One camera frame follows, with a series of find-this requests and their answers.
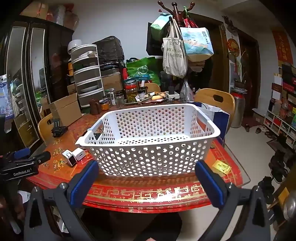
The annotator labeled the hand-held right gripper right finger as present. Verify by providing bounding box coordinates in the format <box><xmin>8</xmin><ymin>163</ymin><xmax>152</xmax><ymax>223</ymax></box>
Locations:
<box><xmin>194</xmin><ymin>160</ymin><xmax>272</xmax><ymax>241</ymax></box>

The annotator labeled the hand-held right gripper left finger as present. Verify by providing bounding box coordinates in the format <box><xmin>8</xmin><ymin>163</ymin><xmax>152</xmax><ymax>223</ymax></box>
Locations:
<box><xmin>23</xmin><ymin>160</ymin><xmax>102</xmax><ymax>241</ymax></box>

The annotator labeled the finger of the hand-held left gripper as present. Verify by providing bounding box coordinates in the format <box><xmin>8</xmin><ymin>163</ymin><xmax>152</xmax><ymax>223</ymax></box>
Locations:
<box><xmin>3</xmin><ymin>148</ymin><xmax>31</xmax><ymax>163</ymax></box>
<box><xmin>22</xmin><ymin>151</ymin><xmax>51</xmax><ymax>168</ymax></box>

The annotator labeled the white charger with printed label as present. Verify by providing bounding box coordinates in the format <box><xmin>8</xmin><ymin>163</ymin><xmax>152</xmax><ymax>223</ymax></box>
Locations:
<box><xmin>62</xmin><ymin>150</ymin><xmax>77</xmax><ymax>167</ymax></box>

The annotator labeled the plain white cube charger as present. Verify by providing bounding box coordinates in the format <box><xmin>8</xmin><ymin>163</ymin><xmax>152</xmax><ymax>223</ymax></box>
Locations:
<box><xmin>73</xmin><ymin>148</ymin><xmax>86</xmax><ymax>160</ymax></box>

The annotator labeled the black toy car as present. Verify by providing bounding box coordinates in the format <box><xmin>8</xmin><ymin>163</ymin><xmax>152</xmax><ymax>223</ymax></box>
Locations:
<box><xmin>51</xmin><ymin>118</ymin><xmax>68</xmax><ymax>138</ymax></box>

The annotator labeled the white perforated plastic basket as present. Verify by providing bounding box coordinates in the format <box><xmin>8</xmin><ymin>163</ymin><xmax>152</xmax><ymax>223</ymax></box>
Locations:
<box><xmin>75</xmin><ymin>103</ymin><xmax>221</xmax><ymax>178</ymax></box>

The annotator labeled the gold card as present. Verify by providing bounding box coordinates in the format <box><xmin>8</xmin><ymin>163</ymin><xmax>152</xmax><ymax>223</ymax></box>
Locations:
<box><xmin>211</xmin><ymin>161</ymin><xmax>232</xmax><ymax>174</ymax></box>

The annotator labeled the open cardboard box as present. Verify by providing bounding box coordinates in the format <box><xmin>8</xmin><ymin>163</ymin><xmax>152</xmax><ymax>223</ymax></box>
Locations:
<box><xmin>48</xmin><ymin>93</ymin><xmax>82</xmax><ymax>127</ymax></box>

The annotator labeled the blue and white paper bag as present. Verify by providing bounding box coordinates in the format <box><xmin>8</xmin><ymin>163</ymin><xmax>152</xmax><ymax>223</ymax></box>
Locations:
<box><xmin>187</xmin><ymin>101</ymin><xmax>230</xmax><ymax>142</ymax></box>

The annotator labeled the metal canister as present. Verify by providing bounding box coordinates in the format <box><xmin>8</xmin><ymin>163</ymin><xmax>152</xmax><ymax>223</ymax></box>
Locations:
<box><xmin>231</xmin><ymin>88</ymin><xmax>248</xmax><ymax>128</ymax></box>

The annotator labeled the dark wooden cabinet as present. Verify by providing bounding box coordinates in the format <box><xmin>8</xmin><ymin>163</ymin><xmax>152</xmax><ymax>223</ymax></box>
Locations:
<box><xmin>0</xmin><ymin>21</ymin><xmax>74</xmax><ymax>149</ymax></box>

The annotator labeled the white shoe shelf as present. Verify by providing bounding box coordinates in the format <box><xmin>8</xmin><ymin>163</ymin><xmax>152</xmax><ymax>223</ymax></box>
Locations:
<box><xmin>264</xmin><ymin>109</ymin><xmax>296</xmax><ymax>149</ymax></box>

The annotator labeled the empty glass jar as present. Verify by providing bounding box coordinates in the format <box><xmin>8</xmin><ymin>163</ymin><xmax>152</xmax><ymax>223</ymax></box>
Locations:
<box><xmin>115</xmin><ymin>91</ymin><xmax>125</xmax><ymax>109</ymax></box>

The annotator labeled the clear plastic bag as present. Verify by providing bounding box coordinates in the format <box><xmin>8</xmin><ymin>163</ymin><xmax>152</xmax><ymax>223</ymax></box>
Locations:
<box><xmin>180</xmin><ymin>79</ymin><xmax>194</xmax><ymax>102</ymax></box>

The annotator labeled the white plastic drawer unit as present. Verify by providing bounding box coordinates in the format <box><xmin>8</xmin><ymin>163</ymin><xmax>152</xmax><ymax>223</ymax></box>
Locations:
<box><xmin>70</xmin><ymin>44</ymin><xmax>105</xmax><ymax>108</ymax></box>

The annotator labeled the glass jar with red lid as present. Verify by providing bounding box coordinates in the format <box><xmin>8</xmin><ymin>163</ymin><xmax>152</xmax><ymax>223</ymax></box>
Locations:
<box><xmin>124</xmin><ymin>80</ymin><xmax>139</xmax><ymax>103</ymax></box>

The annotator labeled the brown cardboard box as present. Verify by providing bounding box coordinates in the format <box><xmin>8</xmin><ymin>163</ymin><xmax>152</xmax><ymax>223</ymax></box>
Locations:
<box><xmin>102</xmin><ymin>72</ymin><xmax>123</xmax><ymax>92</ymax></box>

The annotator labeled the white round appliance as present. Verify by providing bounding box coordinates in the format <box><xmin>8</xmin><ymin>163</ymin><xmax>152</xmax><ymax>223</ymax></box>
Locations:
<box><xmin>67</xmin><ymin>39</ymin><xmax>83</xmax><ymax>55</ymax></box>

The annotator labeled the black quilted bag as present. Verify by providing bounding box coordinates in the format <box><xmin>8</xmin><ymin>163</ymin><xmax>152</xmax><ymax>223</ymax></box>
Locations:
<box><xmin>92</xmin><ymin>36</ymin><xmax>125</xmax><ymax>64</ymax></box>

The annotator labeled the green shopping bag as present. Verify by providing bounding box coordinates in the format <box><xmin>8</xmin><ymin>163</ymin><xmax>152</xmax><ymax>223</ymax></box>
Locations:
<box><xmin>126</xmin><ymin>57</ymin><xmax>162</xmax><ymax>86</ymax></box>

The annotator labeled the beige canvas tote bag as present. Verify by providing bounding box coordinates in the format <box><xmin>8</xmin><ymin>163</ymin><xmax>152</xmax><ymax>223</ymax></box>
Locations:
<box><xmin>162</xmin><ymin>22</ymin><xmax>188</xmax><ymax>78</ymax></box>

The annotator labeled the illustrated tote bag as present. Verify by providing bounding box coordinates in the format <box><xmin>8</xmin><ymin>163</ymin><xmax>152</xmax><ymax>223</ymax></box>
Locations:
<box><xmin>180</xmin><ymin>27</ymin><xmax>214</xmax><ymax>62</ymax></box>

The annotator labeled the green gift bag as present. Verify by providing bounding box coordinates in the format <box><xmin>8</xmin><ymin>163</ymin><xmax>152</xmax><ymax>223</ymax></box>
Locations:
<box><xmin>150</xmin><ymin>13</ymin><xmax>173</xmax><ymax>37</ymax></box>

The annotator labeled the wooden coat rack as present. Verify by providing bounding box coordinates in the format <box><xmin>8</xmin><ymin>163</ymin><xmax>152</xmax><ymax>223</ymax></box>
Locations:
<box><xmin>158</xmin><ymin>0</ymin><xmax>195</xmax><ymax>93</ymax></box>

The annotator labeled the wooden chair with handle hole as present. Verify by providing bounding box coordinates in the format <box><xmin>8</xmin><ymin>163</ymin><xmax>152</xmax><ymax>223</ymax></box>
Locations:
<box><xmin>194</xmin><ymin>88</ymin><xmax>236</xmax><ymax>139</ymax></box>

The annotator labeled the red wall poster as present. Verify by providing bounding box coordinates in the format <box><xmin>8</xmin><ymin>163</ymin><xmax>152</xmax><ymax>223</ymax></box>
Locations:
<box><xmin>272</xmin><ymin>29</ymin><xmax>294</xmax><ymax>66</ymax></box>

